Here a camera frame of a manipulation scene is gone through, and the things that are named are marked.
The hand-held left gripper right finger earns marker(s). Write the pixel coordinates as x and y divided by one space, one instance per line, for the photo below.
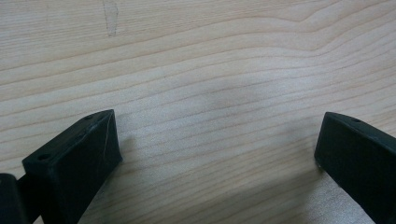
361 161

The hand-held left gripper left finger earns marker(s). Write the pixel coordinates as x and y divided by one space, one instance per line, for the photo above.
71 165

